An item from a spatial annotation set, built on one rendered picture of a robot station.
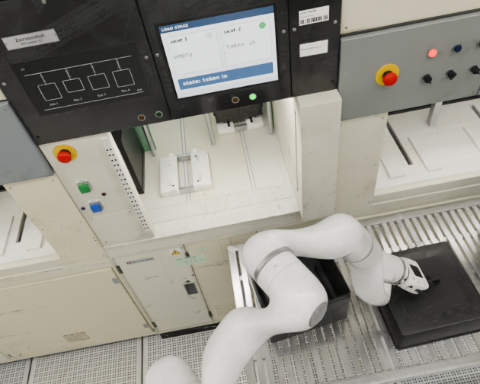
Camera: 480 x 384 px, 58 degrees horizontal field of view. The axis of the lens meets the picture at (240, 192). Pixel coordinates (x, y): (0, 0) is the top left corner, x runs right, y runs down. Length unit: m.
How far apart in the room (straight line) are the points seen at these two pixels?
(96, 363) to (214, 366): 1.59
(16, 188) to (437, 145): 1.58
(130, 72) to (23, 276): 1.05
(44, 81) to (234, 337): 0.78
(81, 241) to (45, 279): 0.30
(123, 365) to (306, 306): 1.71
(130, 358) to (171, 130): 1.20
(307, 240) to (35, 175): 0.88
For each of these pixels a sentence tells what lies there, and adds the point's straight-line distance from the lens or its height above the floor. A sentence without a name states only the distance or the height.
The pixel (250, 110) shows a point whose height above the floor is 0.97.
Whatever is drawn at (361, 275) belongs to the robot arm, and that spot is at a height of 1.16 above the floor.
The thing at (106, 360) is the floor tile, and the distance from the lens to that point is 2.51.
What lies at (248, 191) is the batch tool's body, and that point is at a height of 0.87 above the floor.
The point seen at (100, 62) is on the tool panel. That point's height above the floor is 1.62.
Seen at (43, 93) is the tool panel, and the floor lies 1.56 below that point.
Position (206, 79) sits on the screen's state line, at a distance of 1.20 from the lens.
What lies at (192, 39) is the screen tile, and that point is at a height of 1.63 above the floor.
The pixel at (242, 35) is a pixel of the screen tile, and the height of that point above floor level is 1.62.
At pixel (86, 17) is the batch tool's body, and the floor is 1.73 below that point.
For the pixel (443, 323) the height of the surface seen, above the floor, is 0.86.
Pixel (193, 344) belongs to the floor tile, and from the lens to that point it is 2.40.
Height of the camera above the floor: 2.17
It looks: 48 degrees down
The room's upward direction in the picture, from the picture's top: 10 degrees counter-clockwise
